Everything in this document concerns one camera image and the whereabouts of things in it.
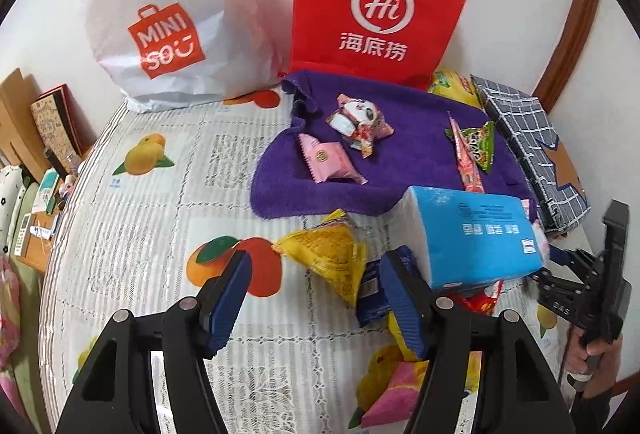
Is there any pink yellow snack bag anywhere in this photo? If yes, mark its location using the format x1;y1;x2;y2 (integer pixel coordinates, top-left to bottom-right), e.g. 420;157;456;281
348;310;483;430

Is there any pink lollipop candy packet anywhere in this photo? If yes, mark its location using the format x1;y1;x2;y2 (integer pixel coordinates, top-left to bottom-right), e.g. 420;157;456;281
449;116;485;193

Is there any dark blue snack packet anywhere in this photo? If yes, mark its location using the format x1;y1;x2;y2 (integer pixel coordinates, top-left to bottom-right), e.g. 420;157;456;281
356;245;421;327

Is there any green triangular snack packet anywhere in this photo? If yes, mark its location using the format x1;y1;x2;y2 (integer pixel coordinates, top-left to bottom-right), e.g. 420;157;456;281
460;121;495;174

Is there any yellow triangular snack packet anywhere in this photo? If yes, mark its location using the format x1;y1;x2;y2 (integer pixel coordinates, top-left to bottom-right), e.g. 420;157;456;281
272;209;369;308

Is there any panda print snack packet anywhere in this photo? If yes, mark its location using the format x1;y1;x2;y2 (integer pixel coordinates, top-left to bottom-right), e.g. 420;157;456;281
326;94;394;159

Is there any small pink snack packet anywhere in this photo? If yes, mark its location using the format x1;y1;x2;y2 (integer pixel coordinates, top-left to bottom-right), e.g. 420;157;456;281
297;134;368;185

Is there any white snack packet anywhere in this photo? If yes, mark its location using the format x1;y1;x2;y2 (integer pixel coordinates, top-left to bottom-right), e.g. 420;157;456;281
521;199;550;264

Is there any red candy packet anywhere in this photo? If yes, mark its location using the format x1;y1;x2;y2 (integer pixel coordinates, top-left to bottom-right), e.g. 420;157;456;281
449;280;504;316

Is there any person's right hand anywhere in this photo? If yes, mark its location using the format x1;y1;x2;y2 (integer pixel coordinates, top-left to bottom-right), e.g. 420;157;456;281
565;328;623;399

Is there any blue tissue pack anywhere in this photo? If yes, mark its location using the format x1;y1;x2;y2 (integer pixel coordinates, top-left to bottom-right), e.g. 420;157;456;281
387;186;542;290

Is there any grey plaid folded cloth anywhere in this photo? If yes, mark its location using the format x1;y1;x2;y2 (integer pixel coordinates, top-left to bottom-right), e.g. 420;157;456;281
471;75;590;235

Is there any white remote control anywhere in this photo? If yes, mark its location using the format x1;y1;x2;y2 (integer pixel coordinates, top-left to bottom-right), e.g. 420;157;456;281
13;213;34;257

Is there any white teal tube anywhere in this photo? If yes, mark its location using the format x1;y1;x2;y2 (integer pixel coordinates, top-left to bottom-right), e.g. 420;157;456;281
32;168;60;214

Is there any yellow chips bag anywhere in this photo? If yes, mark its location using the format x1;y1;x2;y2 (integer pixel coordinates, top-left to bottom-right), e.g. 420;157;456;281
428;68;482;109

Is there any white spotted plush toy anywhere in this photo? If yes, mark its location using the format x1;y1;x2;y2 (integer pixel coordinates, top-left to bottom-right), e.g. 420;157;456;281
0;165;23;254

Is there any purple towel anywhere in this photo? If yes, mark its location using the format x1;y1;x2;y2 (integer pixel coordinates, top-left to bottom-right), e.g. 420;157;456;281
249;70;539;219

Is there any patterned brown book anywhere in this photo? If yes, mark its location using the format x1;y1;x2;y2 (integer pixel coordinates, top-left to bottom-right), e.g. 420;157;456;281
29;84;84;173

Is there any wooden headboard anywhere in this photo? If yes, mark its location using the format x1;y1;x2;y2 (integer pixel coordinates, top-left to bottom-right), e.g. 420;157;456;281
0;68;50;183

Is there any red paper shopping bag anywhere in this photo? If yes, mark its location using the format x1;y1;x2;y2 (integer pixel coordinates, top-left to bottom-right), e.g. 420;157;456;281
291;0;466;88

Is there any white Miniso plastic bag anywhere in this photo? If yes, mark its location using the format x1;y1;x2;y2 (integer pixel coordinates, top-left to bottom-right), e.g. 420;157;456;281
81;0;280;113

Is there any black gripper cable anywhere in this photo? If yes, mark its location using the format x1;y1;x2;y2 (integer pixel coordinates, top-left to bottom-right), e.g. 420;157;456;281
556;322;576;403

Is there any brown wooden door frame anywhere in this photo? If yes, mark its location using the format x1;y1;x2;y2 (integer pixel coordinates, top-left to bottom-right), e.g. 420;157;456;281
533;0;599;114

